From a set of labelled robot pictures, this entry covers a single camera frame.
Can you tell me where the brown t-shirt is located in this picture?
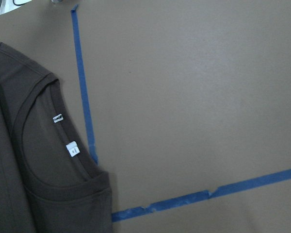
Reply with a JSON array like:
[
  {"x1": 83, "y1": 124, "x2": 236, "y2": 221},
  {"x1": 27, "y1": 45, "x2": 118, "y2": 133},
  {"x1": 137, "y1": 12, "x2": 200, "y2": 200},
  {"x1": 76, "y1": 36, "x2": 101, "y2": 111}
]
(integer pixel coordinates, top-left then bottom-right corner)
[{"x1": 0, "y1": 42, "x2": 113, "y2": 233}]

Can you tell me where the blue tape line lengthwise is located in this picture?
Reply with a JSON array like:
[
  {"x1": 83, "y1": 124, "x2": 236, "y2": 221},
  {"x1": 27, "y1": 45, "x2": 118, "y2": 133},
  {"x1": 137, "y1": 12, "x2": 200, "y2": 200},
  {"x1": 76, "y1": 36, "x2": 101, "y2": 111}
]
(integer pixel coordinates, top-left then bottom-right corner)
[{"x1": 70, "y1": 4, "x2": 98, "y2": 165}]

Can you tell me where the blue tape line crosswise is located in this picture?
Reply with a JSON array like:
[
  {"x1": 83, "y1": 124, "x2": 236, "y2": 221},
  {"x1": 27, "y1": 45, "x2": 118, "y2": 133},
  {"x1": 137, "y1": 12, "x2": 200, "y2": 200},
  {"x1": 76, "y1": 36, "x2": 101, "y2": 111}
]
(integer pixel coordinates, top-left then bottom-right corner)
[{"x1": 112, "y1": 169, "x2": 291, "y2": 222}]

